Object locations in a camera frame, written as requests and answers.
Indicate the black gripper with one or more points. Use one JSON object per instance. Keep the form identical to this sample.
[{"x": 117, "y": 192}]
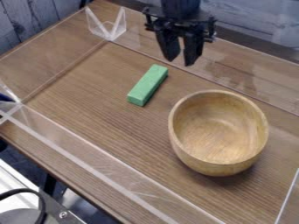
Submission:
[{"x": 195, "y": 27}]

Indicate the clear acrylic corner bracket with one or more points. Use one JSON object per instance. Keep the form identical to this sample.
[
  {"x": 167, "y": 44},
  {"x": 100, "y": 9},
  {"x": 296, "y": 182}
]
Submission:
[{"x": 107, "y": 30}]

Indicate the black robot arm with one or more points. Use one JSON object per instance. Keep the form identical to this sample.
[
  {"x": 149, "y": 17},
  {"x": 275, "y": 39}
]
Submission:
[{"x": 179, "y": 8}]

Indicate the green rectangular block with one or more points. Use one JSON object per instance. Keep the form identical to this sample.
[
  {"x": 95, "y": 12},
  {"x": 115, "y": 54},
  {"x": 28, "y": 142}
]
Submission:
[{"x": 144, "y": 88}]

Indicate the clear acrylic barrier wall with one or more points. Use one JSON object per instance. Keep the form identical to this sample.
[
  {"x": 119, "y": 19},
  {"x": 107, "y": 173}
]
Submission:
[{"x": 112, "y": 185}]

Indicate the grey metal bracket with screw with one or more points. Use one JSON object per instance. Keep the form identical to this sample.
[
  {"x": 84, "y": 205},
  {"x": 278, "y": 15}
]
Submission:
[{"x": 57, "y": 214}]

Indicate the brown wooden bowl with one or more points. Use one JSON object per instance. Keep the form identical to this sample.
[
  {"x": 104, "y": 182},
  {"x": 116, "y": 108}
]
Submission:
[{"x": 218, "y": 132}]

